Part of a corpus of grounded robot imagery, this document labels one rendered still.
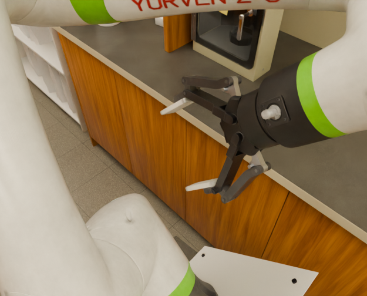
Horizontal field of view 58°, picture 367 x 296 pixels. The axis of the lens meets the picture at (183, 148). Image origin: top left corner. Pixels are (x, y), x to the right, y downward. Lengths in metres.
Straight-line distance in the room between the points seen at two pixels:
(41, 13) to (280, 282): 0.53
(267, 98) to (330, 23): 1.22
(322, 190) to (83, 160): 1.67
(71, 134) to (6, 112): 2.17
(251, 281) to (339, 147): 0.63
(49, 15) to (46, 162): 0.20
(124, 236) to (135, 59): 1.02
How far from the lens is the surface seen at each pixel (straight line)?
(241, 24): 1.16
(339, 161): 1.10
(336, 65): 0.33
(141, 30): 1.62
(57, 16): 0.47
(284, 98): 0.36
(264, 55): 1.29
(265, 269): 0.64
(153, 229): 0.54
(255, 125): 0.40
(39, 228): 0.37
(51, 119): 2.68
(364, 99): 0.32
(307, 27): 1.63
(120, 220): 0.51
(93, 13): 0.45
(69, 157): 2.36
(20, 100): 0.35
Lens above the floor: 1.71
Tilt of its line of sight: 48 degrees down
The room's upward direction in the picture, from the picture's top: straight up
